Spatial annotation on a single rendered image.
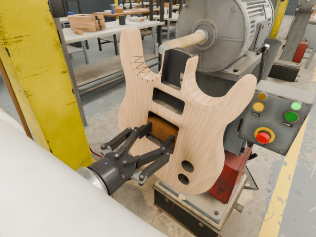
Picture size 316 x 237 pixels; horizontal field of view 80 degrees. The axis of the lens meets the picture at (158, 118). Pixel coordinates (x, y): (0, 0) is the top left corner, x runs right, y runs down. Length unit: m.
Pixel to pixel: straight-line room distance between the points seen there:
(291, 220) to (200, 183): 1.34
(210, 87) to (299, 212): 1.29
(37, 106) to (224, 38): 1.09
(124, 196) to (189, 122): 1.29
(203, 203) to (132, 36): 1.06
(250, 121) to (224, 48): 0.26
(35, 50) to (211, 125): 1.06
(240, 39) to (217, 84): 0.29
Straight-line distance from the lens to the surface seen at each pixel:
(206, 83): 0.92
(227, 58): 0.68
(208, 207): 1.29
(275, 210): 1.81
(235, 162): 1.11
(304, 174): 2.21
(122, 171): 0.41
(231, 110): 0.39
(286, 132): 0.70
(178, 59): 0.43
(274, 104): 0.67
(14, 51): 1.24
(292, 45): 4.21
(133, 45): 0.50
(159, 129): 0.51
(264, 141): 0.70
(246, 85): 0.36
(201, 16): 0.70
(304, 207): 1.95
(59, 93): 1.37
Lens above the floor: 1.38
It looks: 34 degrees down
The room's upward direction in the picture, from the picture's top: straight up
